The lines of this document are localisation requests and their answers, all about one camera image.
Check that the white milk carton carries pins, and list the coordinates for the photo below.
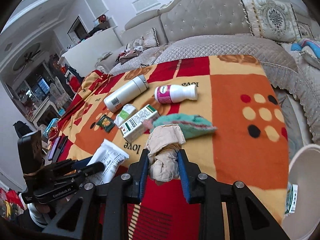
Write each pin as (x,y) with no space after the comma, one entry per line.
(291,198)

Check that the white cabinet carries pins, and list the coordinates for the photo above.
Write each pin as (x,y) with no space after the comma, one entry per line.
(85,55)

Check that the small patterned cushion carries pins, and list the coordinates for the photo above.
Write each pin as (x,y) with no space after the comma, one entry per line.
(146,41)

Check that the black phone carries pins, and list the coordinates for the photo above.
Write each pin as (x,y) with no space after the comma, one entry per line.
(57,148)

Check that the blue folded clothes pile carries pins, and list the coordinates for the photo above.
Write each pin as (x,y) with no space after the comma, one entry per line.
(309,50)

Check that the white round trash bin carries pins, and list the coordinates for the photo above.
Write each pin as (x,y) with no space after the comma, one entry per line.
(304,171)

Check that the green snack packet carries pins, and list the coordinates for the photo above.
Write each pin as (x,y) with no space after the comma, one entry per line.
(106,123)

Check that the white green tissue pack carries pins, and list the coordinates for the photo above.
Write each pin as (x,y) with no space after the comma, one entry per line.
(126,112)

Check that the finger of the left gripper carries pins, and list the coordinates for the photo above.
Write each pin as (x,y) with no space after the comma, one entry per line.
(65,167)
(77,176)

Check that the ornate cream cushion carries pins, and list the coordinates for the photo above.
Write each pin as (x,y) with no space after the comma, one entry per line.
(271,19)

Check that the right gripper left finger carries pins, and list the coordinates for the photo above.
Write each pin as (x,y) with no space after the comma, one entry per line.
(100,212)

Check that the beige paper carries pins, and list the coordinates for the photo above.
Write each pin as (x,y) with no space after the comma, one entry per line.
(163,145)

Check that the silver foil wrapper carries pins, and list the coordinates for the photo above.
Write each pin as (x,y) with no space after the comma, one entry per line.
(112,157)

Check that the white gold carton box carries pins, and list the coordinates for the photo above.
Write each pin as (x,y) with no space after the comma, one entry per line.
(133,128)

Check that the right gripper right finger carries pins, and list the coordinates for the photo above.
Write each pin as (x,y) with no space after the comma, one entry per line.
(226,208)

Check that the white pink yogurt bottle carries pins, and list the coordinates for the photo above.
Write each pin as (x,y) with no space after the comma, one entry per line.
(168,94)

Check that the grey tufted sofa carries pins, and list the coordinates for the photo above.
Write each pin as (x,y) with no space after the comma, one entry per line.
(193,28)

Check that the orange red patterned blanket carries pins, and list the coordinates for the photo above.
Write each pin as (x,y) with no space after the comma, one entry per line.
(232,93)

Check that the white cylindrical bottle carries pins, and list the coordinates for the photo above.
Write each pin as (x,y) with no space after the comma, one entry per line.
(119,98)

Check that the teal green towel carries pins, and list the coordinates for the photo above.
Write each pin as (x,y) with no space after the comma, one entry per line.
(192,126)

